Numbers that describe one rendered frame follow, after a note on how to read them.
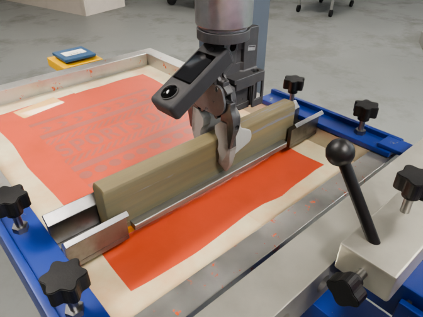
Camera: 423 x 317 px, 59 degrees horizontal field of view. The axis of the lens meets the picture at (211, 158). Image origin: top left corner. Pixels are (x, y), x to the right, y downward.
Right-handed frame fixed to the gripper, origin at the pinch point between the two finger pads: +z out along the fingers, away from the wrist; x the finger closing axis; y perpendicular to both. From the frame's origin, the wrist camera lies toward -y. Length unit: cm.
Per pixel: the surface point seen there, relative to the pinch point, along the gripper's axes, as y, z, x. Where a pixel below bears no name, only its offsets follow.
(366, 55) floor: 360, 102, 151
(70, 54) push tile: 11, 5, 77
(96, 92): 4.3, 6.3, 48.9
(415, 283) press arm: -2.0, -2.4, -32.5
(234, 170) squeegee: 2.8, 2.2, -2.5
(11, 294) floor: -30, 102, 92
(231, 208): -0.8, 6.3, -5.7
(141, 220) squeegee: -15.0, 2.3, -2.4
